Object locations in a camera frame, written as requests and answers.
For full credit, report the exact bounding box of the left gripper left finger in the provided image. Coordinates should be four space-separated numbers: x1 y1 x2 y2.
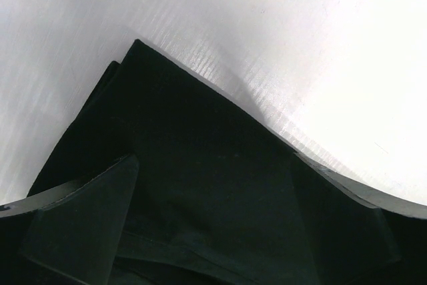
1 155 139 284

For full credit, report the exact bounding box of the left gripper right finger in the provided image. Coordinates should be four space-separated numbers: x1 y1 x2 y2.
290 154 426 284

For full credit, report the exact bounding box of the black t-shirt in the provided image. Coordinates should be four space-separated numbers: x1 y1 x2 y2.
27 39 348 285

